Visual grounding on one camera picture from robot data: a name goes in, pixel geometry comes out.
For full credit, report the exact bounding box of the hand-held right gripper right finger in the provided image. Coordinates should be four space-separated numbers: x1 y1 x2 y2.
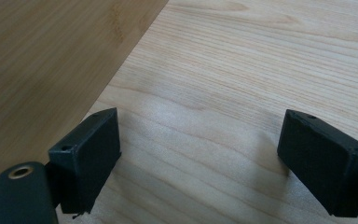
276 108 358 218

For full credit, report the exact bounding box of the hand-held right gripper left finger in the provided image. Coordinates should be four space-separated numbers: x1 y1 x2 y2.
48 107 122 217

